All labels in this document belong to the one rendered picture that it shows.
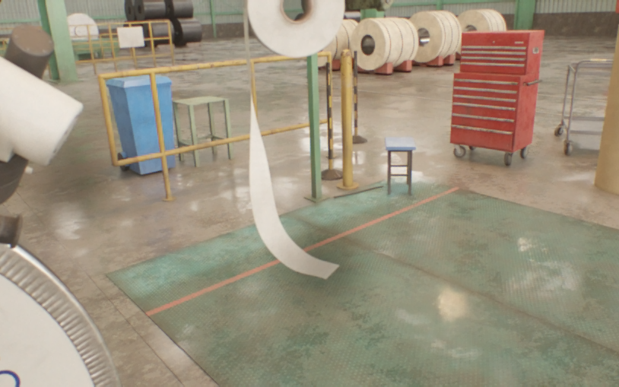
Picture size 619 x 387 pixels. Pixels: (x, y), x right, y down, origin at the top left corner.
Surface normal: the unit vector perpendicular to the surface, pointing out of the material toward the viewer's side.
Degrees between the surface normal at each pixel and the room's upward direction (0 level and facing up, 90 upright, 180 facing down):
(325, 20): 90
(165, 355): 0
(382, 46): 90
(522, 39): 90
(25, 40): 49
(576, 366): 0
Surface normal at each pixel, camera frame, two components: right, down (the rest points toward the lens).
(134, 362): -0.04, -0.94
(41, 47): 0.60, -0.49
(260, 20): 0.25, 0.31
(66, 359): 0.63, 0.23
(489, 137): -0.69, 0.26
